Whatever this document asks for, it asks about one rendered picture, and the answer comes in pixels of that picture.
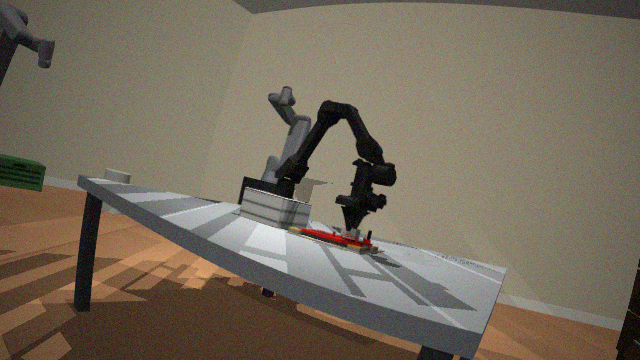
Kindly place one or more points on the red toy car body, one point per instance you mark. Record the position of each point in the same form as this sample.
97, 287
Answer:
333, 238

